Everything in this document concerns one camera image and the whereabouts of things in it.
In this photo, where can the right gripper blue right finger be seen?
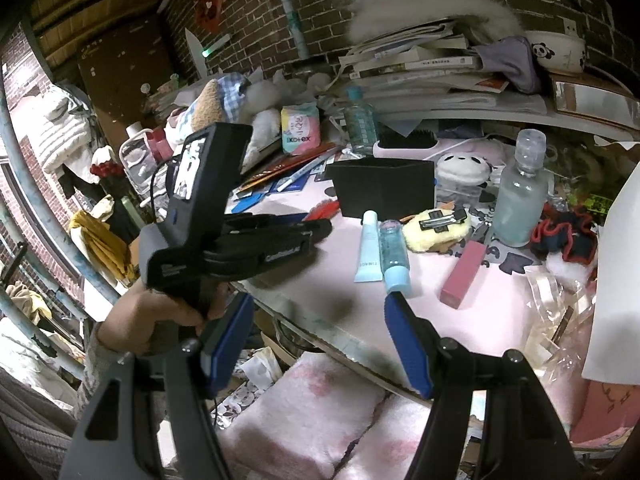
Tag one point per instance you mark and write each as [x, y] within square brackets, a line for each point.
[418, 346]

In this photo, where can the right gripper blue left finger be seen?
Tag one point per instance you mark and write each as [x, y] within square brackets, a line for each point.
[223, 341]

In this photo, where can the clear blue capped bottle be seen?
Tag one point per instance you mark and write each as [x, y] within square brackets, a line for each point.
[394, 258]

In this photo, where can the light blue cream tube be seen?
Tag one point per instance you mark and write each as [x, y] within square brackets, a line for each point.
[369, 260]

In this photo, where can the red cartoon hair clip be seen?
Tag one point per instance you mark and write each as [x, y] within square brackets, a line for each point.
[324, 210]

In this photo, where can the black box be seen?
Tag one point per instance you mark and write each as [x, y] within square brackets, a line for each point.
[393, 188]

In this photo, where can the person's left hand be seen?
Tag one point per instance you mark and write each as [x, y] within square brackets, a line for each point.
[130, 325]

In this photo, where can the blue flat tag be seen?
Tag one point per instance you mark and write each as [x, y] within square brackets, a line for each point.
[244, 204]

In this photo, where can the pink mat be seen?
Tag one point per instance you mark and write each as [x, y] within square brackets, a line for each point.
[334, 298]

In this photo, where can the pink rectangular block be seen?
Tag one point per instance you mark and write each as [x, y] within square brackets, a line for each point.
[462, 274]

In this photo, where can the white blue pen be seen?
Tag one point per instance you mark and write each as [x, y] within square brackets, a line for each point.
[306, 169]

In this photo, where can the yellow plush hair clip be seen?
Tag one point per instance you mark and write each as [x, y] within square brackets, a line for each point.
[436, 230]

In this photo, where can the orange brown flat packets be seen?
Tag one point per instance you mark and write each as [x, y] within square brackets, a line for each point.
[283, 165]

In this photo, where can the clear cellophane wrappers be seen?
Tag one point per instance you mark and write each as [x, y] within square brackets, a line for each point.
[560, 313]

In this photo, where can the kotex pad package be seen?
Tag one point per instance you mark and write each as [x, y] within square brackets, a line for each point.
[300, 127]

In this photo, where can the white plush toy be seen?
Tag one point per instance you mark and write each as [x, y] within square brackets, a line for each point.
[260, 111]

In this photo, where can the clear frosted liquid bottle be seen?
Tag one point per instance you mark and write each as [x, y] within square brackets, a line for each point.
[523, 190]

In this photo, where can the panda plush pouch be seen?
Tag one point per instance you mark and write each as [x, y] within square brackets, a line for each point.
[462, 168]

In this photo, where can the white cotton ball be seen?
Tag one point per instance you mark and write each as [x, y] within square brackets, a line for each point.
[565, 271]

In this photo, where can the red black scrunchie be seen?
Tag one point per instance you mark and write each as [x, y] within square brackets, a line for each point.
[570, 233]

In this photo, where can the teal capped water bottle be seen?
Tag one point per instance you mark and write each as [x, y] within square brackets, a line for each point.
[360, 121]

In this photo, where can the white pink cardboard box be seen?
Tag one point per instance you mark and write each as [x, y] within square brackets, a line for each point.
[612, 361]

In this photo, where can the stack of books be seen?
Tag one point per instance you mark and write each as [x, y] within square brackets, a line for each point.
[430, 71]

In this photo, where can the brown white box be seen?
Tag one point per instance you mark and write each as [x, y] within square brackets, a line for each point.
[595, 100]

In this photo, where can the purple grey cloth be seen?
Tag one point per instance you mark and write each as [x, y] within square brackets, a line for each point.
[513, 57]

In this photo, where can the white panda bowl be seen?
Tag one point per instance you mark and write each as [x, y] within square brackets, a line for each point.
[558, 53]

